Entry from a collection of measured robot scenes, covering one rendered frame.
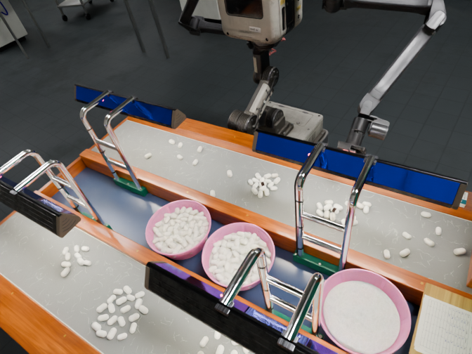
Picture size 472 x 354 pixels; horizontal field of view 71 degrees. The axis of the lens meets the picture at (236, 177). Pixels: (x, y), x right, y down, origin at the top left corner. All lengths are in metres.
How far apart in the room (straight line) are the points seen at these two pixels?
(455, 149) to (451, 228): 1.55
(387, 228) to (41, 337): 1.24
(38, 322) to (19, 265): 0.33
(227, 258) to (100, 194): 0.80
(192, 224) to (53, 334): 0.59
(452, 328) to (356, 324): 0.25
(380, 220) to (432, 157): 1.48
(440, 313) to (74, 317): 1.16
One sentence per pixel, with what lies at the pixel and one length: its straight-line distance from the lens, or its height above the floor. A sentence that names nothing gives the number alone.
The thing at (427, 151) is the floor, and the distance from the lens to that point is 2.82.
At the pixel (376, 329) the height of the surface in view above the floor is 0.74.
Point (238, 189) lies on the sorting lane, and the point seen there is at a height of 0.74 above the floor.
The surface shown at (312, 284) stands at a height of 1.12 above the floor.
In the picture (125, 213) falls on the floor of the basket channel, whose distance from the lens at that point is 1.63.
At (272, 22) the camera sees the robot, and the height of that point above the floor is 1.23.
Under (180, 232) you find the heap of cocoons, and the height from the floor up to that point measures 0.74.
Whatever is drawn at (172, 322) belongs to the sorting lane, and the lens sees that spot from 1.20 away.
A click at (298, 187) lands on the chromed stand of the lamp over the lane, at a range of 0.96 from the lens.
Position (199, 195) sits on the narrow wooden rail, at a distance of 1.44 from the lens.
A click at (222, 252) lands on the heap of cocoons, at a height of 0.74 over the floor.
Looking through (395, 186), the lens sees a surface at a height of 1.06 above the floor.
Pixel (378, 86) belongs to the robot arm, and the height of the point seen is 1.09.
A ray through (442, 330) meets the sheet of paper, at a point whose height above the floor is 0.78.
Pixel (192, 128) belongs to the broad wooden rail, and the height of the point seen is 0.77.
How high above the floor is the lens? 1.81
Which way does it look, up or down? 45 degrees down
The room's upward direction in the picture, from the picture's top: 12 degrees counter-clockwise
